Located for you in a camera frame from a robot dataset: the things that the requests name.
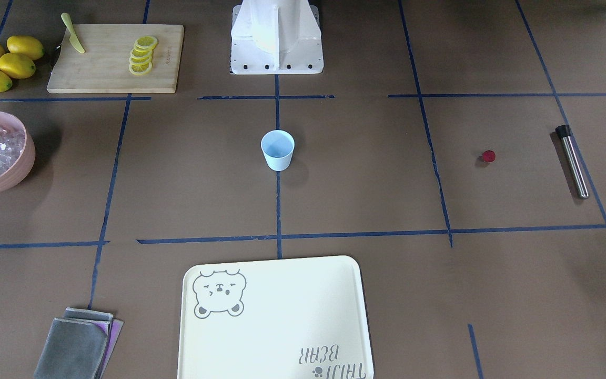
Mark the red strawberry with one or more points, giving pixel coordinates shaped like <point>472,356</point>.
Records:
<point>488,156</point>

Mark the light blue plastic cup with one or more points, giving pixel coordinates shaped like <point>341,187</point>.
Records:
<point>277,147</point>

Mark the pink bowl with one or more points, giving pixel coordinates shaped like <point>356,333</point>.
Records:
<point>22,167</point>

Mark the yellow plastic knife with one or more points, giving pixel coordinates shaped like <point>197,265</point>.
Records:
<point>73,36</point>

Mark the wooden cutting board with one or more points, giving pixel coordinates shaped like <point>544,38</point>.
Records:
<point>103,68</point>

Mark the lemon slice front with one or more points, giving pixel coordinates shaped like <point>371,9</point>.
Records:
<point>142,69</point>

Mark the lemon slice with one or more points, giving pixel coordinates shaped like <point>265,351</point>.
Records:
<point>145,43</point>
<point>139,61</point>
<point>142,69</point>
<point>140,53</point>

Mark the folded grey cloth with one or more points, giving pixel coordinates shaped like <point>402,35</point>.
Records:
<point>79,345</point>

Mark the cream bear serving tray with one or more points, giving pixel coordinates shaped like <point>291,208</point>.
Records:
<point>292,318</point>

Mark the steel muddler black tip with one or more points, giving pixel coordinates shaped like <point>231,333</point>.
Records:
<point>566,138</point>

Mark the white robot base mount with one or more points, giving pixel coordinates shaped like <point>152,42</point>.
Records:
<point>276,38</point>

